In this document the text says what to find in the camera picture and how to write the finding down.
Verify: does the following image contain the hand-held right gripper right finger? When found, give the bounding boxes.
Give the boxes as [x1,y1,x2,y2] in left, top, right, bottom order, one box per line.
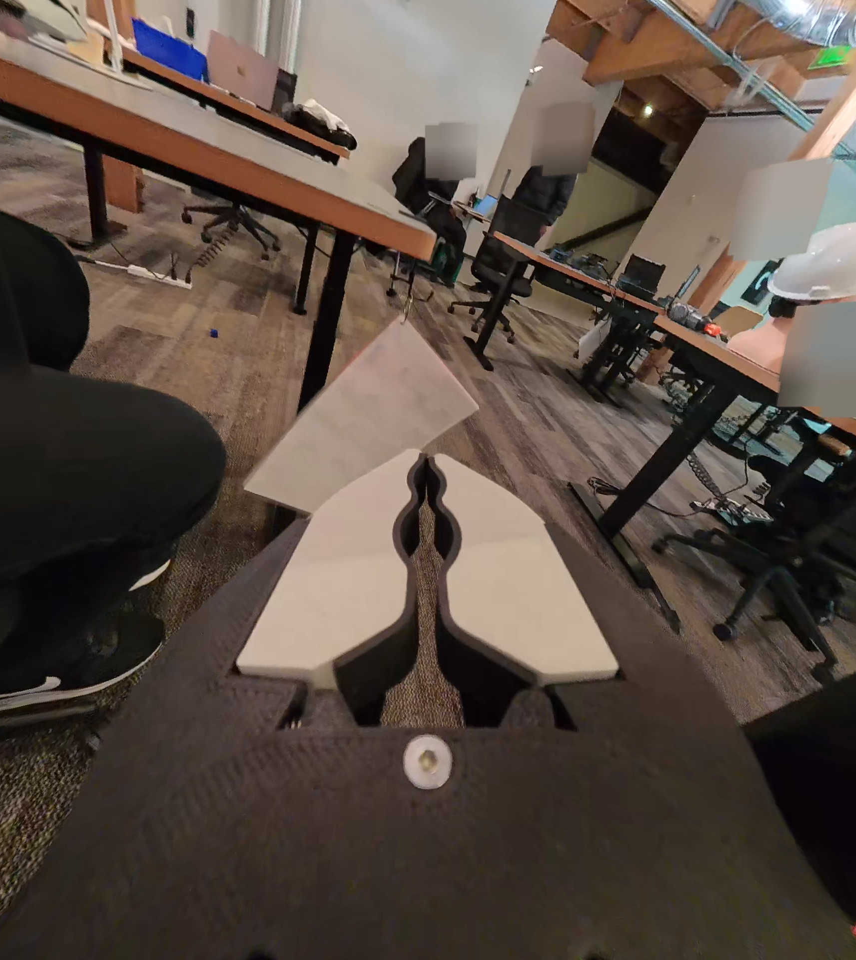
[426,451,620,687]

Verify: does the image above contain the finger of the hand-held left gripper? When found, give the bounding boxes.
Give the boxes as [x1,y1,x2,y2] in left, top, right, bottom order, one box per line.
[244,322,481,517]

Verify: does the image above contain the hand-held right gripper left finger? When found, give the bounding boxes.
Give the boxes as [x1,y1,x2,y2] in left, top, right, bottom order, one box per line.
[235,448,432,691]

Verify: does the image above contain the black office chair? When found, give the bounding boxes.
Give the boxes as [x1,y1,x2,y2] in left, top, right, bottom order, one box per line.
[180,196,284,262]
[446,193,541,348]
[653,433,856,685]

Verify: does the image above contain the wood-edged grey desk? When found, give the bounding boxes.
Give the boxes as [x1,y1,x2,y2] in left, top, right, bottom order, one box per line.
[569,311,856,633]
[0,36,438,421]
[464,228,672,391]
[109,45,354,162]

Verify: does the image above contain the white power strip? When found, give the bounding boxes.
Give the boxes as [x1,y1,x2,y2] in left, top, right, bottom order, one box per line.
[94,258,195,291]

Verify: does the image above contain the black white jacket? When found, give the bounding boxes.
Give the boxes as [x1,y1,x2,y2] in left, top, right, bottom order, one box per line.
[281,97,359,151]

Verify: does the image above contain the black laptop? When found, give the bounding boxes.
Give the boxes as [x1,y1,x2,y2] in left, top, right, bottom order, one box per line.
[615,253,670,299]

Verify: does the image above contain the person's black trousers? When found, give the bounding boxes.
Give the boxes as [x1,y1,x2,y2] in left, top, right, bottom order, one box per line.
[0,180,228,601]

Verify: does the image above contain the person's black sneaker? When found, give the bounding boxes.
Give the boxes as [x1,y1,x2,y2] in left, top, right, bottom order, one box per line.
[0,558,174,725]

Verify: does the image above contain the grey orange device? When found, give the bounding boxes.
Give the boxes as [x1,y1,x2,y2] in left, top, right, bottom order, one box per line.
[666,302,723,336]

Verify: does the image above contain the pink mannequin bust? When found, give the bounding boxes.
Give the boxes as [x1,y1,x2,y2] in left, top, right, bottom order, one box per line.
[728,300,796,378]

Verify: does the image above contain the rose gold laptop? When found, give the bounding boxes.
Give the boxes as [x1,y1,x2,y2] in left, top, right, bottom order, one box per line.
[206,30,280,114]

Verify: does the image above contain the blue plastic bin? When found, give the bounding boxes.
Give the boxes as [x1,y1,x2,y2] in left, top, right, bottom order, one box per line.
[131,18,210,82]

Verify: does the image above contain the white hard hat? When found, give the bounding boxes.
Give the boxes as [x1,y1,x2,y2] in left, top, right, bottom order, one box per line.
[767,222,856,301]

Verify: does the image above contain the silver ventilation duct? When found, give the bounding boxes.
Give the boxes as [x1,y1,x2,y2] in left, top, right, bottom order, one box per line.
[645,0,856,50]

